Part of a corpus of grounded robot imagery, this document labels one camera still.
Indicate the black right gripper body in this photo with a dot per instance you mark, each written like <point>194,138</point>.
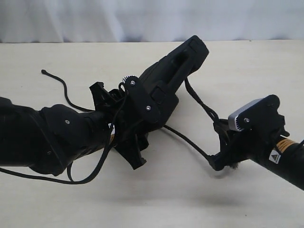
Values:
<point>235,147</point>

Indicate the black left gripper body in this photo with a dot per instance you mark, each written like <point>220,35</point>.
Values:
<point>125,121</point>

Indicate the black plastic carrying case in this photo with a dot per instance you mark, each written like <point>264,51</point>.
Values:
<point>162,79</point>

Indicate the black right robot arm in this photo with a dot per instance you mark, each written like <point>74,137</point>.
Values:
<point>286,162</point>

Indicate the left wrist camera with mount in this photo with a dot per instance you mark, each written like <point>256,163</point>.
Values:
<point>139,106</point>

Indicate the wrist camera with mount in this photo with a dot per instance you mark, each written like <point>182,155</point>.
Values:
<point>259,112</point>
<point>139,106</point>

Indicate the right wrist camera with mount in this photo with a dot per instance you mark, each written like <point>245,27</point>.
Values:
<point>259,112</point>

